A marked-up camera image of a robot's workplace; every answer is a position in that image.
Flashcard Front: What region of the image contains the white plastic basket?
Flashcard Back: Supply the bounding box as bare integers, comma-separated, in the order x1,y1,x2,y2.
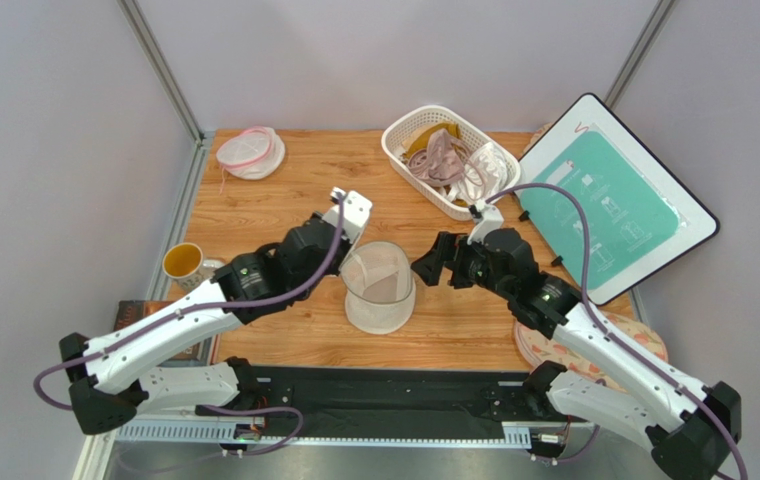
381,105,522,221

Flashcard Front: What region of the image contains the white teal folding board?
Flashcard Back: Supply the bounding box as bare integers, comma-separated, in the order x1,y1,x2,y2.
517,93,720,305

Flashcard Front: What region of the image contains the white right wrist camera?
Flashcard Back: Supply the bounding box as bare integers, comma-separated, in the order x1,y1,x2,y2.
467,200,504,245

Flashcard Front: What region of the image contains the patterned mug with tea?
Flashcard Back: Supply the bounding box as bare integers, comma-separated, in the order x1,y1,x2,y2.
162,242,225,293

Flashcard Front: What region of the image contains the pink satin bra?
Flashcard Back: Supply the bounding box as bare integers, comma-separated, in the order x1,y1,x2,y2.
404,130,472,189

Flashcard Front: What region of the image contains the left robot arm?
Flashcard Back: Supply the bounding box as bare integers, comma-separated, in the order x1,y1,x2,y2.
59,205,370,435

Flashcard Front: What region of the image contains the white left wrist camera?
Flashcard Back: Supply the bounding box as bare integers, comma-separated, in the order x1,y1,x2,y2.
323,187,373,248

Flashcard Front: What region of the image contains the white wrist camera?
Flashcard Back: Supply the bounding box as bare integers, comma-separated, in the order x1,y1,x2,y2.
323,187,373,248
467,200,504,245

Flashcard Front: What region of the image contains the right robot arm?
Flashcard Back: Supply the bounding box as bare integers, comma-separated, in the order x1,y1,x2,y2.
411,228,747,479

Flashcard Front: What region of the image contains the white pink-trimmed mesh laundry bag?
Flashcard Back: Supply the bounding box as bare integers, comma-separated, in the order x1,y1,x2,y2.
215,126,286,192

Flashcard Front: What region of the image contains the mustard yellow bra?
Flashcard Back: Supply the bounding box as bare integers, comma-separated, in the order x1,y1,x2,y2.
406,122,460,156

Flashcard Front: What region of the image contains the white bra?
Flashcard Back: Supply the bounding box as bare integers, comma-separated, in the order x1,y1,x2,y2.
435,142,510,205

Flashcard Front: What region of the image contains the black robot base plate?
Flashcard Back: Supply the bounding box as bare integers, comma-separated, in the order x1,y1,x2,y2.
250,366,568,438

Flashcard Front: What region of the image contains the white slotted cable duct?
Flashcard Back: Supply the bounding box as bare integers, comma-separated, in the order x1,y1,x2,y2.
115,417,532,450

